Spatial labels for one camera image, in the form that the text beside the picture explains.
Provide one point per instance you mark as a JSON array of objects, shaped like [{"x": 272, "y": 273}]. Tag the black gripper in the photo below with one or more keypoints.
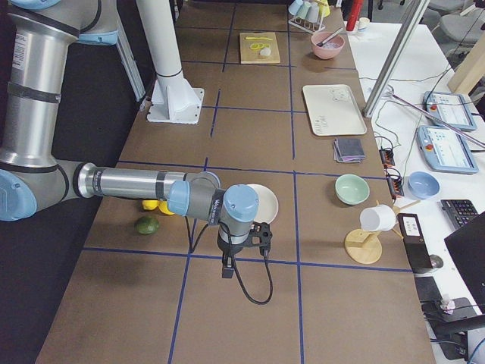
[{"x": 229, "y": 249}]

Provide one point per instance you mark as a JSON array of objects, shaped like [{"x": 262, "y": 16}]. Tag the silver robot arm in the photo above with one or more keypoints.
[{"x": 33, "y": 180}]

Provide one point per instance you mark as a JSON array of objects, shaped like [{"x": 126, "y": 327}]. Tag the white tray with bear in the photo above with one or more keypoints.
[{"x": 333, "y": 110}]

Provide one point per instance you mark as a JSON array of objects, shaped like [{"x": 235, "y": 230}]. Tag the cream round plate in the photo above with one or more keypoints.
[{"x": 268, "y": 206}]

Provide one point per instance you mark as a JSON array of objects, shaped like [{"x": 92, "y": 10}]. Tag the yellow lemon near plate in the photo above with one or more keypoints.
[{"x": 163, "y": 208}]

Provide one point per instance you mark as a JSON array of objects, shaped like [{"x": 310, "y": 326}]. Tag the green lime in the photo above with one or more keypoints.
[{"x": 147, "y": 225}]

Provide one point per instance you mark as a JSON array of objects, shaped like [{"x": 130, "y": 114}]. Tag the wooden mug stand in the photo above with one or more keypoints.
[{"x": 364, "y": 246}]

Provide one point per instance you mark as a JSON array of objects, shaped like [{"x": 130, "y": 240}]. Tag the green bowl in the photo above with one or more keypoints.
[{"x": 352, "y": 189}]

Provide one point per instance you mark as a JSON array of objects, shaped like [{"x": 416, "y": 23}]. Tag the white mug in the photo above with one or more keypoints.
[{"x": 378, "y": 218}]

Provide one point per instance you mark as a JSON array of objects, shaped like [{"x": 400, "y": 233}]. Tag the black box with label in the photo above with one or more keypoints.
[{"x": 415, "y": 246}]

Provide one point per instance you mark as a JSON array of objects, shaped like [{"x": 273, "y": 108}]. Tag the blue bowl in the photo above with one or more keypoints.
[{"x": 423, "y": 185}]

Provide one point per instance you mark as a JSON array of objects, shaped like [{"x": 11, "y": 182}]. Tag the lemon slice top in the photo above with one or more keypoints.
[{"x": 257, "y": 46}]

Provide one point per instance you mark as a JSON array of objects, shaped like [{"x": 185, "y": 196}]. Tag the wooden cutting board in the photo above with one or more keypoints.
[{"x": 248, "y": 56}]

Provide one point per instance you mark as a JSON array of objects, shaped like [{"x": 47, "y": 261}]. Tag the yellow plastic knife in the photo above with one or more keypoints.
[{"x": 258, "y": 38}]

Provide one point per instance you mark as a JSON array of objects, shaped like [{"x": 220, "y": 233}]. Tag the black keyboard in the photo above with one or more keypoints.
[{"x": 459, "y": 211}]

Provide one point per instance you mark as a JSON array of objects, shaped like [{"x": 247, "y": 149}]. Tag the metal black-tipped scoop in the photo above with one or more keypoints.
[{"x": 329, "y": 37}]

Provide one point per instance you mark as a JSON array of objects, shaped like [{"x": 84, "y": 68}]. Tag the pink bowl with ice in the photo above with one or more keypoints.
[{"x": 330, "y": 49}]

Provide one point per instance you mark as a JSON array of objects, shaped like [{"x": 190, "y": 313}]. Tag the near teach pendant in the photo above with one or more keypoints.
[{"x": 445, "y": 151}]

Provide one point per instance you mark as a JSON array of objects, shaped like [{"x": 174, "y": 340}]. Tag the teach pendant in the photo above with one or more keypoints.
[
  {"x": 445, "y": 151},
  {"x": 451, "y": 108}
]

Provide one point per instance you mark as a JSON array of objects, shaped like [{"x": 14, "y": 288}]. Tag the white cup rack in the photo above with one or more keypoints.
[{"x": 305, "y": 25}]

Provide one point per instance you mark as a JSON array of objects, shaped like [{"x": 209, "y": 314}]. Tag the grey cup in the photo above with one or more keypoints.
[{"x": 312, "y": 14}]

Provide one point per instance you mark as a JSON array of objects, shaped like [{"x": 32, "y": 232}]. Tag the light blue cup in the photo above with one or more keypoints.
[{"x": 294, "y": 7}]

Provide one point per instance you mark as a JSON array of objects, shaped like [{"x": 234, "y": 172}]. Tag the far teach pendant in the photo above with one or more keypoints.
[{"x": 451, "y": 108}]

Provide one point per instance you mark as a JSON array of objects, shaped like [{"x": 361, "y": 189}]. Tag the yellow cup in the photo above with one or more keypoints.
[{"x": 323, "y": 8}]

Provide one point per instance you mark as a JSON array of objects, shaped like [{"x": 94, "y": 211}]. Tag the red bottle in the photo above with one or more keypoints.
[{"x": 353, "y": 14}]

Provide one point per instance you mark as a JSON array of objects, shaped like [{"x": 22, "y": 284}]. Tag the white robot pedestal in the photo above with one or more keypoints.
[{"x": 173, "y": 99}]

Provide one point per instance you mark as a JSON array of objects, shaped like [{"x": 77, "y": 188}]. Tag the aluminium frame post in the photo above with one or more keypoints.
[{"x": 416, "y": 11}]

